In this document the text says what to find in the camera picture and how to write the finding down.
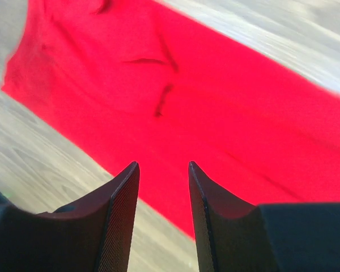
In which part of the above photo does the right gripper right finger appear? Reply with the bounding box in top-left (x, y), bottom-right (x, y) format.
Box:
top-left (189, 162), bottom-right (340, 271)

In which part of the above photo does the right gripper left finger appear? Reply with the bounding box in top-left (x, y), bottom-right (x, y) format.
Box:
top-left (0, 162), bottom-right (139, 271)

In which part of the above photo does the bright red t shirt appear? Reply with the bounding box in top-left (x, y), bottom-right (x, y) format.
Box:
top-left (2, 1), bottom-right (340, 236)

